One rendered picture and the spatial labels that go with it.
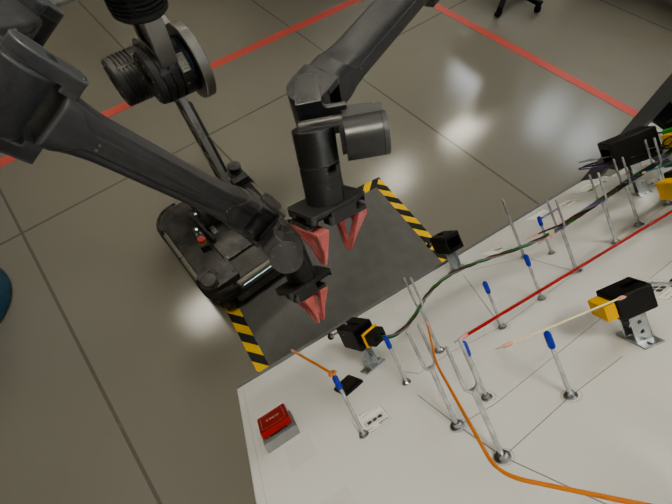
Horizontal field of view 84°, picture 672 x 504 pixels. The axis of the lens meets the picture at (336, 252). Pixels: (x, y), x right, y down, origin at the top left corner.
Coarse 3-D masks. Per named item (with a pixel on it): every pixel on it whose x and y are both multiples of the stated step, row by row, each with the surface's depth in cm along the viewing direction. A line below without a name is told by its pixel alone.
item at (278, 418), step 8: (280, 408) 62; (264, 416) 62; (272, 416) 60; (280, 416) 59; (288, 416) 59; (264, 424) 59; (272, 424) 58; (280, 424) 58; (264, 432) 57; (272, 432) 58
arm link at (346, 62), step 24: (384, 0) 57; (408, 0) 57; (432, 0) 66; (360, 24) 56; (384, 24) 55; (336, 48) 54; (360, 48) 54; (384, 48) 58; (312, 72) 52; (336, 72) 51; (360, 72) 55; (288, 96) 50; (336, 96) 54
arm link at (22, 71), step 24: (0, 0) 53; (24, 0) 56; (48, 0) 63; (0, 24) 44; (24, 24) 52; (0, 48) 34; (0, 72) 34; (24, 72) 34; (0, 96) 34; (24, 96) 36; (0, 120) 36; (24, 120) 37
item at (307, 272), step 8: (304, 256) 70; (304, 264) 70; (296, 272) 70; (304, 272) 70; (312, 272) 72; (320, 272) 73; (328, 272) 73; (288, 280) 72; (296, 280) 71; (304, 280) 71; (312, 280) 71; (320, 280) 73; (280, 288) 73; (288, 288) 71; (296, 288) 70; (304, 288) 70; (288, 296) 69
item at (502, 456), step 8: (448, 352) 36; (464, 352) 37; (456, 368) 37; (472, 368) 37; (464, 384) 37; (472, 392) 37; (480, 400) 37; (480, 408) 38; (488, 424) 38; (496, 440) 38; (496, 448) 39; (496, 456) 39; (504, 456) 38
